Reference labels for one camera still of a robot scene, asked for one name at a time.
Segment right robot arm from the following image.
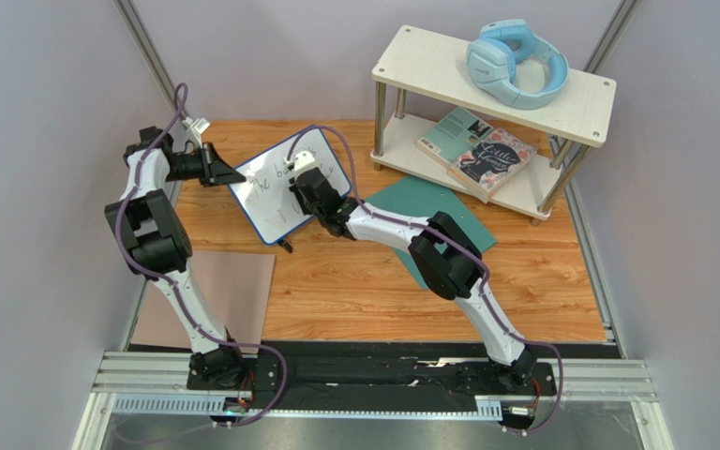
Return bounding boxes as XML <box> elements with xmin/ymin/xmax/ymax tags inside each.
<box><xmin>288</xmin><ymin>163</ymin><xmax>537</xmax><ymax>385</ymax></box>

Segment purple cable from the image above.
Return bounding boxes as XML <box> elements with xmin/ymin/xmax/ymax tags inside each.
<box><xmin>285</xmin><ymin>124</ymin><xmax>564</xmax><ymax>436</ymax></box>
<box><xmin>112</xmin><ymin>82</ymin><xmax>289</xmax><ymax>432</ymax></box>

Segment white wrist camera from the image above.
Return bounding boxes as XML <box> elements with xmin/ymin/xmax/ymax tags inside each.
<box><xmin>287</xmin><ymin>150</ymin><xmax>320</xmax><ymax>182</ymax></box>
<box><xmin>182</xmin><ymin>117</ymin><xmax>211</xmax><ymax>149</ymax></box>

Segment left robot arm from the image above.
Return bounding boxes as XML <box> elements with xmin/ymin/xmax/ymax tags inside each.
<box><xmin>104</xmin><ymin>127</ymin><xmax>249</xmax><ymax>389</ymax></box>

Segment pink mat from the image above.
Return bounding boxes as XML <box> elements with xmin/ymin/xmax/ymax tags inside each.
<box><xmin>131</xmin><ymin>250</ymin><xmax>276</xmax><ymax>350</ymax></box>

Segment light blue headphones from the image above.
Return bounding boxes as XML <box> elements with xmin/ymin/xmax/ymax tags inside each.
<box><xmin>465</xmin><ymin>19</ymin><xmax>570</xmax><ymax>111</ymax></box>

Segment teal cutting mat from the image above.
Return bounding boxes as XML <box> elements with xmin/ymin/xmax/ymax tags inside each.
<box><xmin>365</xmin><ymin>174</ymin><xmax>499</xmax><ymax>290</ymax></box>

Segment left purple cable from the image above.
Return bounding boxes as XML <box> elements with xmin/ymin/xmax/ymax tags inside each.
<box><xmin>112</xmin><ymin>82</ymin><xmax>289</xmax><ymax>432</ymax></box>

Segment teal cover book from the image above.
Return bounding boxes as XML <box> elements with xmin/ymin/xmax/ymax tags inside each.
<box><xmin>414</xmin><ymin>107</ymin><xmax>493</xmax><ymax>169</ymax></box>

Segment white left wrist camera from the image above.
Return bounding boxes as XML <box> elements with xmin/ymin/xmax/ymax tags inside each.
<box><xmin>182</xmin><ymin>117</ymin><xmax>211</xmax><ymax>149</ymax></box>

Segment white two-tier shelf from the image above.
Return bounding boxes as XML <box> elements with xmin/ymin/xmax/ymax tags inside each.
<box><xmin>370</xmin><ymin>25</ymin><xmax>617</xmax><ymax>225</ymax></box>

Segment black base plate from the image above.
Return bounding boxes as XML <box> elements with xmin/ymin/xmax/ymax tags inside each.
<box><xmin>187</xmin><ymin>341</ymin><xmax>558</xmax><ymax>413</ymax></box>

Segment floral cover book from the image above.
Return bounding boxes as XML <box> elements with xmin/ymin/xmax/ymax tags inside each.
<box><xmin>447</xmin><ymin>127</ymin><xmax>538</xmax><ymax>203</ymax></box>

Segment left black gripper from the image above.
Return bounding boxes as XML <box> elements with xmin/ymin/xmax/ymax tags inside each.
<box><xmin>166</xmin><ymin>142</ymin><xmax>246</xmax><ymax>188</ymax></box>

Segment aluminium rail frame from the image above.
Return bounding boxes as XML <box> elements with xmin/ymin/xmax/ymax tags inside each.
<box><xmin>73</xmin><ymin>340</ymin><xmax>673</xmax><ymax>449</ymax></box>

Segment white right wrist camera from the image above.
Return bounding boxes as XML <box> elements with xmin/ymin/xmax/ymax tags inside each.
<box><xmin>287</xmin><ymin>150</ymin><xmax>320</xmax><ymax>182</ymax></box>

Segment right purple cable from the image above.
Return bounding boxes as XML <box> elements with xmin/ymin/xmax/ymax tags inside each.
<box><xmin>285</xmin><ymin>124</ymin><xmax>564</xmax><ymax>436</ymax></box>

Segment blue framed whiteboard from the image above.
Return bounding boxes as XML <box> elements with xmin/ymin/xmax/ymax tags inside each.
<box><xmin>229</xmin><ymin>129</ymin><xmax>352</xmax><ymax>246</ymax></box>

